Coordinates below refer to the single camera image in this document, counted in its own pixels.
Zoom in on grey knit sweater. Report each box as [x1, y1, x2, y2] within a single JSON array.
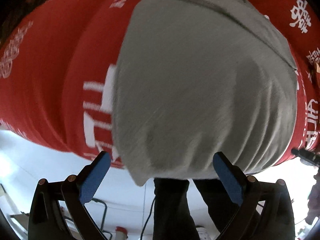
[[112, 0, 297, 186]]

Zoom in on person's black trouser legs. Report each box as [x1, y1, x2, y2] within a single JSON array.
[[152, 178, 239, 239]]

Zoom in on red patterned pillow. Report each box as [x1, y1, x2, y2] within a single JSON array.
[[308, 48, 320, 87]]

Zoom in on red blanket with white lettering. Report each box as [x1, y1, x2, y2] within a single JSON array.
[[1, 0, 319, 168]]

